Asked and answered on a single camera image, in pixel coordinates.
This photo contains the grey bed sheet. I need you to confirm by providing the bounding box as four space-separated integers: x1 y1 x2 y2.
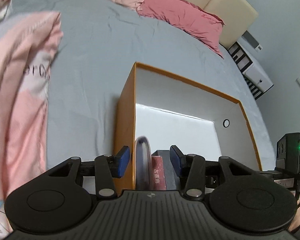
0 0 275 170

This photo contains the orange cardboard storage box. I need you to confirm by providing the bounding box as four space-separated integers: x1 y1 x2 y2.
113 61 263 197

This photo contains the clear blue plastic case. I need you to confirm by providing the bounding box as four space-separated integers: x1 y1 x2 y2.
134 136 154 190

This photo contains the pink quilt at left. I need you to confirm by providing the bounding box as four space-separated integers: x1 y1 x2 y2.
0 11 63 239

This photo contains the white black bedside cabinet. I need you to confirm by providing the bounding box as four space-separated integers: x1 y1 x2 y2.
228 42 274 100

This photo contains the pink pillow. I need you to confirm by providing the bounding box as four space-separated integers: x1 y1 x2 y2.
137 0 225 56

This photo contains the black flat box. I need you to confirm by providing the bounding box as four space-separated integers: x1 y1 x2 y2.
152 150 180 190

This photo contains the person's right hand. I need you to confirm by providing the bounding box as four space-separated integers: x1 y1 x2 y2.
288 208 300 232

